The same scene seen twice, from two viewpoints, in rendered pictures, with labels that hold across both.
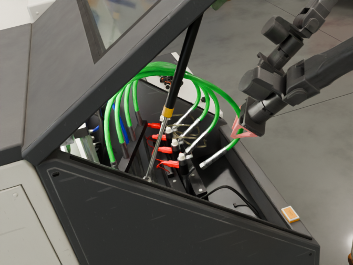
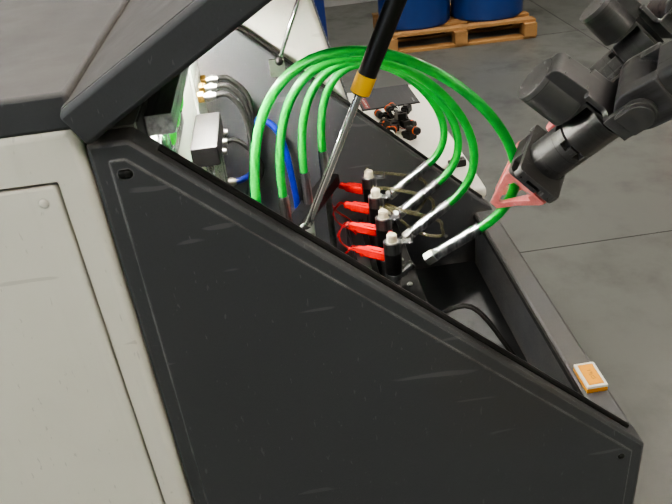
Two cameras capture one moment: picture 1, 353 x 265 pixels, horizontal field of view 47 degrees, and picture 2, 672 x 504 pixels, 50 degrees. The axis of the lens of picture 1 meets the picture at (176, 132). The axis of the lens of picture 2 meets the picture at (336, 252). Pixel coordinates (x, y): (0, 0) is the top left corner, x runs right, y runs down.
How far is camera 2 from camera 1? 17 cm
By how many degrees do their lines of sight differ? 6
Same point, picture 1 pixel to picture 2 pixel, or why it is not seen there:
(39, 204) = (87, 232)
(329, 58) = not seen: outside the picture
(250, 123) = (533, 172)
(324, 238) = (654, 474)
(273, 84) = (590, 90)
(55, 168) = (126, 161)
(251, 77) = (546, 71)
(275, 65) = not seen: hidden behind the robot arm
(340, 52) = not seen: outside the picture
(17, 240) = (39, 301)
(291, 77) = (629, 76)
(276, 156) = (580, 313)
